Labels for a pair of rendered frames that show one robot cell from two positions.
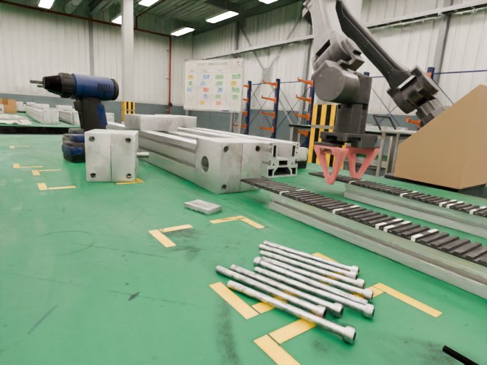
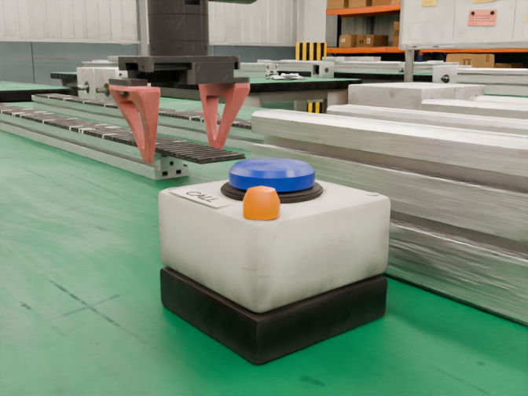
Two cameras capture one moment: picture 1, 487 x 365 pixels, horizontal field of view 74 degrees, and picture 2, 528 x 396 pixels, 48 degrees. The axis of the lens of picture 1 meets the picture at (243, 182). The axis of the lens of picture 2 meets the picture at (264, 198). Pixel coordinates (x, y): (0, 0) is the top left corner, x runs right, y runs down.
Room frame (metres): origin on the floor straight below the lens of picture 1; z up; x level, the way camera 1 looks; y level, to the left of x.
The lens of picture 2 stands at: (1.23, -0.14, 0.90)
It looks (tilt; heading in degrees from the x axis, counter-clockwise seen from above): 13 degrees down; 178
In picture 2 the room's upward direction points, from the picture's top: straight up
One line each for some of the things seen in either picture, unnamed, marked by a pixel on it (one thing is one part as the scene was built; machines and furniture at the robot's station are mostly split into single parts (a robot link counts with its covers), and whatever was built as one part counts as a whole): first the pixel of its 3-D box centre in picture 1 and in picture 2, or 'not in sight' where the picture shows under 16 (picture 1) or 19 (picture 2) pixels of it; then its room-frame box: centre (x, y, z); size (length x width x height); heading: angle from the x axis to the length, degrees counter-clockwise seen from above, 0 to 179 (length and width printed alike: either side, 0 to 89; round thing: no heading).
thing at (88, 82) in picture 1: (77, 118); not in sight; (0.83, 0.43, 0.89); 0.20 x 0.08 x 0.22; 135
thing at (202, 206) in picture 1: (203, 206); not in sight; (0.47, 0.06, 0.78); 0.05 x 0.03 x 0.01; 54
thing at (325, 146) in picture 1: (337, 160); (203, 109); (0.62, -0.18, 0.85); 0.07 x 0.07 x 0.09; 36
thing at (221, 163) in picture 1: (232, 163); (405, 133); (0.64, 0.02, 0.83); 0.12 x 0.09 x 0.10; 126
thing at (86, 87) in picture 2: not in sight; (98, 87); (-0.29, -0.49, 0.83); 0.11 x 0.10 x 0.10; 127
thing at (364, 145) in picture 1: (353, 159); (158, 112); (0.65, -0.22, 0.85); 0.07 x 0.07 x 0.09; 36
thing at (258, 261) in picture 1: (305, 280); not in sight; (0.26, -0.06, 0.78); 0.11 x 0.01 x 0.01; 55
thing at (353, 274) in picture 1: (304, 260); not in sight; (0.30, -0.07, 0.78); 0.11 x 0.01 x 0.01; 54
